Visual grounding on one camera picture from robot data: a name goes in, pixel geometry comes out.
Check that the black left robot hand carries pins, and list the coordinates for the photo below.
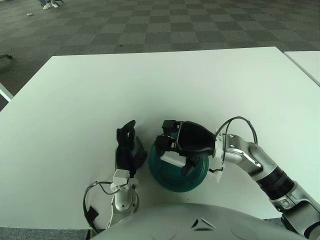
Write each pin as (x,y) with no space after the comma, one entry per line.
(125,152)

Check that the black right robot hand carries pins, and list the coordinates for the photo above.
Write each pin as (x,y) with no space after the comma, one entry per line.
(192,140)

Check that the white charger block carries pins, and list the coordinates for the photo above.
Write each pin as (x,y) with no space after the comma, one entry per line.
(172,159)

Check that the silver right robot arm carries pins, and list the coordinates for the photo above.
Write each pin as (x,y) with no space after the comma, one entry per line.
(262,165)

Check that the green round plate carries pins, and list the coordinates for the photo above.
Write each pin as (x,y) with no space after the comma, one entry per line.
(180,180)

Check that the white robot torso shell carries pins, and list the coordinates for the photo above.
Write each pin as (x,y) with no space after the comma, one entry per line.
(175,222)

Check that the white neighbouring table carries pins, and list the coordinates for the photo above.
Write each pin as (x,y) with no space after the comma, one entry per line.
(307,65)

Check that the white sneaker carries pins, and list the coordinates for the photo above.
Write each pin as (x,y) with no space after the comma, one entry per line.
(54,4)
(46,6)

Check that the white paper scrap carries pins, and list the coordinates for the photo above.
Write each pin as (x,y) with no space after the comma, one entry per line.
(30,14)

